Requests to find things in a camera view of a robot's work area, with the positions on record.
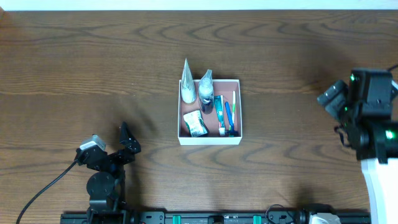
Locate green white packet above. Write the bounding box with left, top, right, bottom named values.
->
left=183, top=110, right=208, bottom=138

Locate white Pantene tube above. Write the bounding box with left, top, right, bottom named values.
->
left=180, top=59, right=197, bottom=104

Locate clear spray bottle dark liquid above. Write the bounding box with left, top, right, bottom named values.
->
left=198, top=69, right=214, bottom=114

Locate green red toothpaste tube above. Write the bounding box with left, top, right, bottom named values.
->
left=214, top=95, right=226, bottom=136

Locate green white toothbrush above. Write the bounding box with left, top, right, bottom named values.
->
left=228, top=91, right=236, bottom=136

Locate blue disposable razor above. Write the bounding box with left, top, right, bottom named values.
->
left=224, top=100, right=239, bottom=137

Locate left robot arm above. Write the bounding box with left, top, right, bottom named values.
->
left=75, top=122, right=141, bottom=223

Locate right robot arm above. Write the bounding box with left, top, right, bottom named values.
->
left=317, top=68, right=397, bottom=223

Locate white box with pink interior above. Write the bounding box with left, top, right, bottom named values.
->
left=177, top=79, right=243, bottom=146

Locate left black cable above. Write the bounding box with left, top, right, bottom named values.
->
left=15, top=158, right=78, bottom=224

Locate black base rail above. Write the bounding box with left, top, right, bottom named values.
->
left=60, top=208, right=373, bottom=224

